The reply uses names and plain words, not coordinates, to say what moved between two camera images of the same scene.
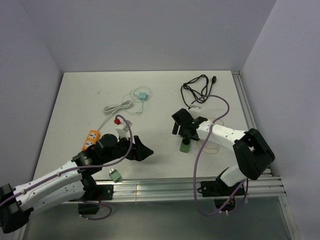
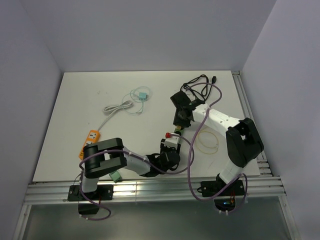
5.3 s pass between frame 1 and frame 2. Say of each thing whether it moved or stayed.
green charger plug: stayed
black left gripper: moved
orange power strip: stayed
